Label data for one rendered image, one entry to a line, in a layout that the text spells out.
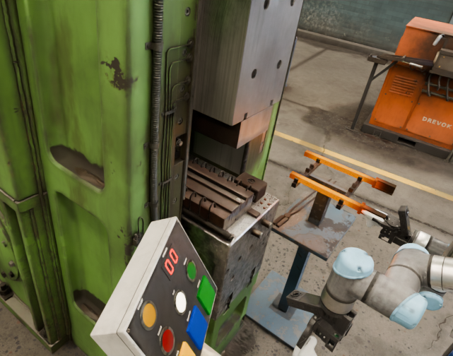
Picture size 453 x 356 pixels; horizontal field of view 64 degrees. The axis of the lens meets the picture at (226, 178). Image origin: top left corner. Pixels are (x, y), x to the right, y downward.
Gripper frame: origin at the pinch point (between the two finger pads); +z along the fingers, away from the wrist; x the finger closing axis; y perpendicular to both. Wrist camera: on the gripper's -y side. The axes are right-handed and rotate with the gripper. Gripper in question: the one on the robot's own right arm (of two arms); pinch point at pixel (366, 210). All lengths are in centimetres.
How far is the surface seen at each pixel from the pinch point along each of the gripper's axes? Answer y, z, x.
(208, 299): -3, 19, -79
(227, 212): -1, 38, -44
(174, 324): -11, 17, -94
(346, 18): 35, 267, 696
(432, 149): 90, -6, 316
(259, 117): -37, 37, -36
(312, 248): 26.4, 13.1, -6.8
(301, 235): 26.4, 20.8, -3.1
